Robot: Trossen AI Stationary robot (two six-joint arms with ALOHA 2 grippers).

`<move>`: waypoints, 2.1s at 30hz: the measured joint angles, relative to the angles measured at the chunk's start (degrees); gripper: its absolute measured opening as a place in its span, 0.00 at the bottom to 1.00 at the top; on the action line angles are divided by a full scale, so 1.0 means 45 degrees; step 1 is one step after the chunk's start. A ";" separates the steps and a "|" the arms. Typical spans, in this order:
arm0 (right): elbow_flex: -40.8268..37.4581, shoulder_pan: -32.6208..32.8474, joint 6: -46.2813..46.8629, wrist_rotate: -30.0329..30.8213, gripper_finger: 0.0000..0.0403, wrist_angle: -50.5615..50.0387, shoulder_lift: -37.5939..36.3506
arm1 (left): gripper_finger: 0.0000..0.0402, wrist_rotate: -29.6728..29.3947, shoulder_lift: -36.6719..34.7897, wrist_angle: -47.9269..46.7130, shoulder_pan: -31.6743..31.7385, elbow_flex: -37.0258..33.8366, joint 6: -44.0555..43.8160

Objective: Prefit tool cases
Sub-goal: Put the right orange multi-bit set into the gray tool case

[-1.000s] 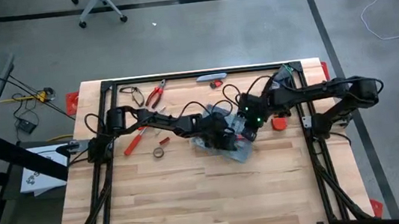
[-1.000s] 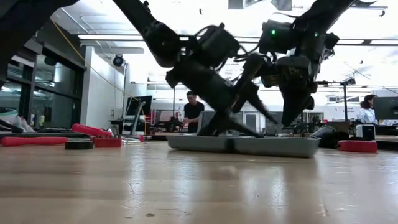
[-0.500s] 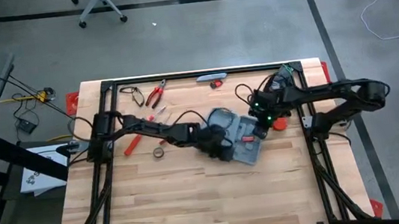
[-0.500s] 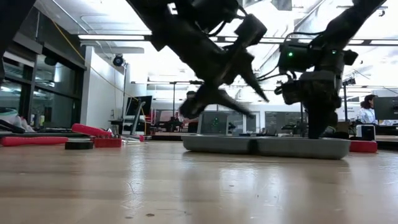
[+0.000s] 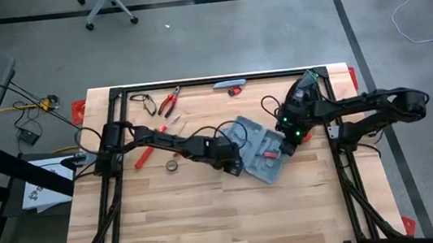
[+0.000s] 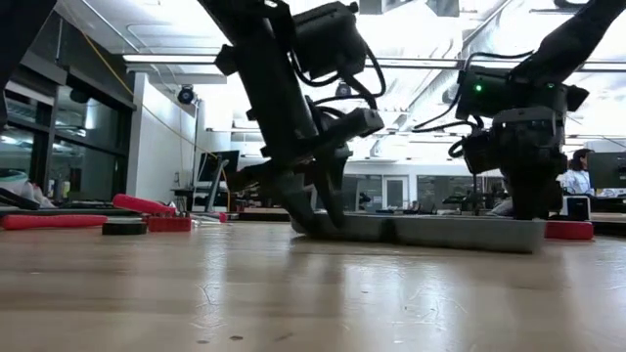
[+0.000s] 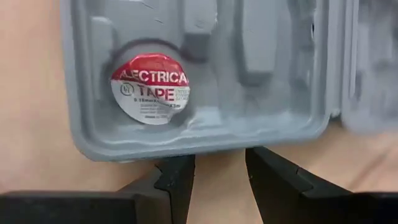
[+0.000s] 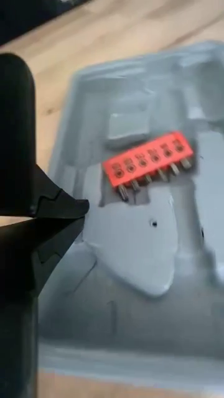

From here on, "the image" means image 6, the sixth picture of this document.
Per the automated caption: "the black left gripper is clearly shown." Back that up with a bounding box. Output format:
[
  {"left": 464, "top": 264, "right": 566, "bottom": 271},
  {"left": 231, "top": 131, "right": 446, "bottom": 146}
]
[{"left": 224, "top": 139, "right": 353, "bottom": 235}]

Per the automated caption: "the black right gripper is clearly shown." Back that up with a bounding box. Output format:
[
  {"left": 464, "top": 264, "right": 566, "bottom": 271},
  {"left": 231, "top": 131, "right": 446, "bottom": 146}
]
[{"left": 491, "top": 106, "right": 568, "bottom": 221}]

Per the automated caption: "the red tape measure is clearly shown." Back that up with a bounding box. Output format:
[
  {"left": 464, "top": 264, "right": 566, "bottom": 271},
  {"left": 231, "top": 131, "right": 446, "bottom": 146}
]
[{"left": 544, "top": 220, "right": 596, "bottom": 242}]

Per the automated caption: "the grey plastic tool case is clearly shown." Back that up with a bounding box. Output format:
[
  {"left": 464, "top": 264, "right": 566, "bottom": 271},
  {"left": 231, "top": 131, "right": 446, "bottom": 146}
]
[{"left": 290, "top": 210, "right": 548, "bottom": 254}]

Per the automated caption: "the red bit holder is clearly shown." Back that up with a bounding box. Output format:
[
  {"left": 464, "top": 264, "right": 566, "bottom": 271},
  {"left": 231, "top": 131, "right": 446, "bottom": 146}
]
[{"left": 148, "top": 210, "right": 194, "bottom": 234}]

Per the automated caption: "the black tape roll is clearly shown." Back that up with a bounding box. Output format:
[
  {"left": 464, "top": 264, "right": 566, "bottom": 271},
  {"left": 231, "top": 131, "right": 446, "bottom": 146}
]
[{"left": 101, "top": 219, "right": 149, "bottom": 238}]

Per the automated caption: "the white box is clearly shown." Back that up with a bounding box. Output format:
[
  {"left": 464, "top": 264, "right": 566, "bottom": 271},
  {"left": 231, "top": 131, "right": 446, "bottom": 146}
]
[{"left": 560, "top": 195, "right": 594, "bottom": 222}]

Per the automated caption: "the person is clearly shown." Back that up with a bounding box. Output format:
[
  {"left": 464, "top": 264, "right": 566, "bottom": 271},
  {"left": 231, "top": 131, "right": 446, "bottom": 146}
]
[{"left": 561, "top": 148, "right": 596, "bottom": 196}]

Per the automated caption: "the black monitor on stand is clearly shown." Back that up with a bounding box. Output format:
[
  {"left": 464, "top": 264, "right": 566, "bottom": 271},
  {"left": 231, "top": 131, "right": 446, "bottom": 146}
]
[{"left": 194, "top": 149, "right": 241, "bottom": 214}]

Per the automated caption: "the white cloth bundle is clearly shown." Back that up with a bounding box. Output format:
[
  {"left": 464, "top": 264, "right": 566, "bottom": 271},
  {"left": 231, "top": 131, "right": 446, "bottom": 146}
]
[{"left": 0, "top": 168, "right": 56, "bottom": 211}]

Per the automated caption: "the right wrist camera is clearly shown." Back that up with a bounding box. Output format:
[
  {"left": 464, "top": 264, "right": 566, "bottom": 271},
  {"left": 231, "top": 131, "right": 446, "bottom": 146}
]
[{"left": 462, "top": 130, "right": 496, "bottom": 176}]

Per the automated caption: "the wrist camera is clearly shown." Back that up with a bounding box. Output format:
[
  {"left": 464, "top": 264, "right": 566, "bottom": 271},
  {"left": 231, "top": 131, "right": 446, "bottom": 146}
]
[
  {"left": 317, "top": 108, "right": 385, "bottom": 144},
  {"left": 462, "top": 130, "right": 496, "bottom": 176}
]

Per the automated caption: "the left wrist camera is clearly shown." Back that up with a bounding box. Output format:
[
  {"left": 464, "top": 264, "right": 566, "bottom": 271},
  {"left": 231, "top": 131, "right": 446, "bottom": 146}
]
[{"left": 317, "top": 108, "right": 385, "bottom": 144}]

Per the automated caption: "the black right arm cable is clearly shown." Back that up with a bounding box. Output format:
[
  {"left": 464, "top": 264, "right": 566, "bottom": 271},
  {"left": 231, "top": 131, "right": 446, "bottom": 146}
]
[{"left": 412, "top": 48, "right": 537, "bottom": 160}]

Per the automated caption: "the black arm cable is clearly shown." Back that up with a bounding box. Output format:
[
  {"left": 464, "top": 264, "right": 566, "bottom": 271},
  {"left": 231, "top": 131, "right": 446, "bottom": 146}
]
[
  {"left": 288, "top": 43, "right": 387, "bottom": 111},
  {"left": 412, "top": 48, "right": 537, "bottom": 160}
]

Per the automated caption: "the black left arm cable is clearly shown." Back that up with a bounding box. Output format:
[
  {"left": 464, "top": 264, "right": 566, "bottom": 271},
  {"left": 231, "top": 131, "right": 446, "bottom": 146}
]
[{"left": 288, "top": 43, "right": 387, "bottom": 111}]

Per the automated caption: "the black round wall camera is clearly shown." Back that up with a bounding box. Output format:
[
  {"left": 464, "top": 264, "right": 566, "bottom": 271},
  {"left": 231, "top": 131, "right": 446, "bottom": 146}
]
[{"left": 176, "top": 85, "right": 197, "bottom": 107}]

